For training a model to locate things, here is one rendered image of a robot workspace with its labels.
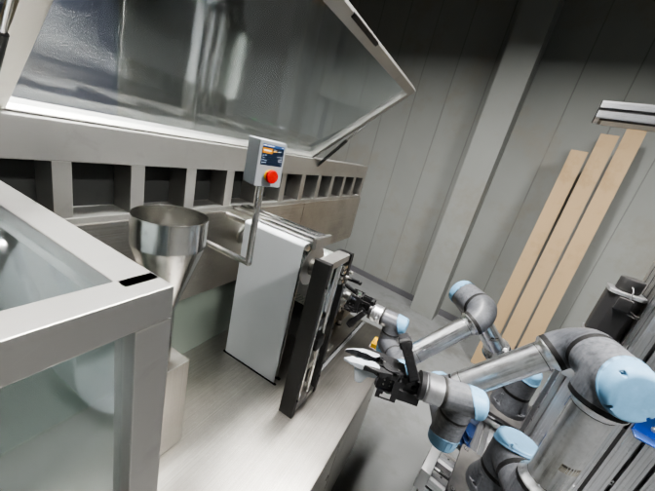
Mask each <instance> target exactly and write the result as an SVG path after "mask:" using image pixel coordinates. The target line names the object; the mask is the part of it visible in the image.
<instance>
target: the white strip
mask: <svg viewBox="0 0 655 491"><path fill-rule="evenodd" d="M226 217H228V218H230V219H233V220H235V221H237V222H240V223H242V224H244V225H245V230H244V236H243V242H242V249H241V256H243V257H246V255H247V249H248V243H249V236H250V226H251V219H249V220H247V219H245V218H243V217H241V216H238V215H236V214H234V213H231V212H229V211H228V212H226ZM303 250H306V251H309V250H310V246H309V245H308V243H306V242H304V241H301V240H299V239H297V238H295V237H292V236H290V235H288V234H285V233H283V232H280V231H278V230H275V229H273V228H271V227H268V226H266V225H263V224H261V223H258V226H257V231H256V237H255V243H254V249H253V255H252V261H251V265H250V266H246V265H245V264H243V263H241V262H239V268H238V274H237V280H236V286H235V293H234V299H233V306H232V312H231V319H230V324H229V331H228V337H227V344H226V350H223V352H225V353H226V354H228V355H229V356H231V357H232V358H234V359H236V360H237V361H238V362H240V363H241V364H243V365H244V366H246V367H247V368H249V369H250V370H252V371H253V372H255V373H256V374H258V375H259V376H261V377H262V378H264V379H265V380H267V381H268V382H270V383H271V384H273V385H274V386H276V385H277V384H276V383H274V380H275V376H276V371H277V367H278V363H279V358H280V354H281V350H282V346H283V341H284V337H285V333H286V328H287V324H288V319H289V311H290V307H291V302H292V298H293V295H294V290H295V286H296V281H297V277H298V272H299V268H300V263H301V259H302V255H303Z"/></svg>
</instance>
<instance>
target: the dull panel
mask: <svg viewBox="0 0 655 491"><path fill-rule="evenodd" d="M235 286H236V280H235V281H233V282H230V283H226V284H223V285H220V286H218V287H215V288H212V289H210V290H207V291H204V292H202V293H199V294H196V295H194V296H191V297H188V298H186V299H183V300H180V301H178V303H177V305H176V307H175V309H174V317H173V339H172V347H173V348H174V349H176V350H177V351H178V352H180V353H181V354H184V353H186V352H188V351H190V350H191V349H193V348H195V347H197V346H199V345H200V344H202V343H204V342H206V341H208V340H209V339H211V338H213V337H214V336H216V335H217V334H219V333H221V332H223V331H225V330H227V329H228V328H229V324H230V319H231V312H232V306H233V299H234V293H235Z"/></svg>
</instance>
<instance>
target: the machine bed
mask: <svg viewBox="0 0 655 491"><path fill-rule="evenodd" d="M353 317H354V316H353V315H351V314H349V315H348V316H347V317H346V318H345V319H344V320H343V321H342V325H336V324H335V323H334V329H333V333H332V334H331V336H330V340H329V343H330V344H332V345H333V347H332V348H331V349H330V350H329V351H328V353H326V357H325V360H326V358H327V357H328V356H329V355H330V354H331V353H332V352H333V351H334V350H335V349H336V348H337V347H338V346H339V344H340V343H341V342H342V341H343V340H344V339H345V338H346V337H347V336H348V335H349V334H350V333H351V332H352V331H353V330H354V328H355V327H356V326H357V325H358V324H359V323H360V322H361V321H363V320H359V321H357V323H356V324H355V325H354V326H351V327H348V325H347V324H346V322H347V321H348V320H349V319H351V318H353ZM228 331H229V328H228V329H227V330H225V331H223V332H221V333H219V334H217V335H216V336H214V337H213V338H211V339H209V340H208V341H206V342H204V343H202V344H200V345H199V346H197V347H195V348H193V349H191V350H190V351H188V352H186V353H184V354H183V355H184V356H185V357H187V358H188V359H189V368H188V377H187V386H186V395H185V404H184V413H183V422H182V431H181V439H180V441H178V442H177V443H176V444H175V445H173V446H172V447H171V448H170V449H169V450H167V451H166V452H165V453H164V454H163V455H161V456H160V465H159V476H158V488H157V491H313V490H314V489H315V487H316V485H317V483H318V482H319V480H320V478H321V476H322V475H323V473H324V471H325V469H326V468H327V466H328V463H329V462H330V460H331V458H332V456H333V455H334V453H335V451H336V449H337V448H338V446H339V444H340V443H341V441H342V439H343V437H344V436H345V435H346V433H347V431H348V430H349V428H350V426H351V424H352V423H353V421H354V419H355V417H356V416H357V414H358V412H359V410H360V409H361V407H362V405H363V403H364V402H365V400H366V397H367V396H368V394H369V392H370V391H371V389H372V387H373V385H374V381H375V378H369V377H367V378H365V380H364V381H363V382H362V383H358V382H356V381H355V380H354V365H351V364H350V363H348V362H347V361H345V360H344V358H345V357H350V356H353V357H355V356H356V355H351V354H349V353H346V352H345V351H346V349H369V350H372V349H371V348H369V347H368V346H369V344H370V343H371V342H372V340H373V339H374V338H375V337H378V338H379V335H380V332H381V329H380V328H378V327H376V326H374V325H372V324H370V323H368V322H366V321H365V324H364V325H363V326H362V327H361V328H360V329H359V330H358V332H357V333H356V334H355V335H354V336H353V337H352V338H351V339H350V341H349V342H348V343H347V344H346V345H345V346H344V347H343V348H342V349H341V351H340V352H339V353H338V354H337V355H336V356H335V357H334V358H333V360H332V361H331V362H330V363H329V364H328V365H327V366H326V367H325V369H324V370H323V371H322V372H321V374H320V375H321V376H320V378H319V381H318V385H317V388H316V390H315V392H312V393H311V394H310V395H309V396H308V397H307V398H306V399H305V400H304V401H303V402H302V403H301V405H300V406H299V407H298V408H297V409H296V411H295V412H294V415H293V417H292V418H289V417H288V416H286V415H285V414H283V413H282V412H281V411H279V407H280V403H281V399H282V395H283V391H284V387H285V383H286V379H287V375H288V371H289V364H290V359H291V355H292V351H293V347H294V343H295V339H296V338H295V337H293V336H292V335H290V334H287V338H286V343H285V347H284V351H283V355H282V359H281V364H280V368H279V373H278V377H276V376H275V380H274V383H276V384H277V385H276V386H274V385H273V384H271V383H270V382H268V381H267V380H265V379H264V378H262V377H261V376H259V375H258V374H256V373H255V372H253V371H252V370H250V369H249V368H247V367H246V366H244V365H243V364H241V363H240V362H238V361H237V360H236V359H234V358H232V357H231V356H229V355H228V354H226V353H225V352H223V350H226V344H227V337H228ZM373 351H374V350H373ZM325 360H324V361H325Z"/></svg>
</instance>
